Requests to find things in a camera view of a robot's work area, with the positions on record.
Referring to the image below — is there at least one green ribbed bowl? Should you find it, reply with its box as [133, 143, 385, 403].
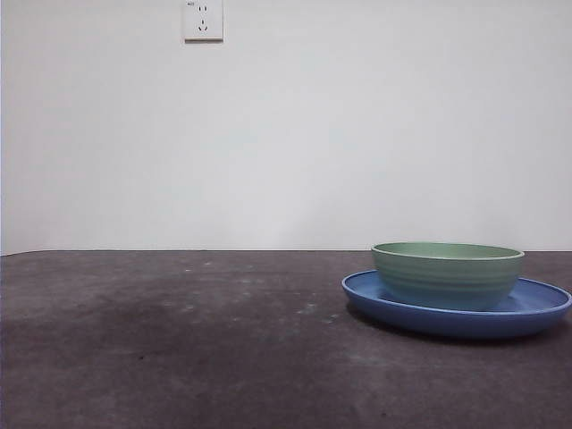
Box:
[371, 241, 526, 311]

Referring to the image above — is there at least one blue round plate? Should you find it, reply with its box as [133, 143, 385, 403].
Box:
[341, 269, 572, 339]

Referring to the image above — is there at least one white wall socket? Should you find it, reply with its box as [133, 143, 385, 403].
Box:
[183, 0, 224, 45]

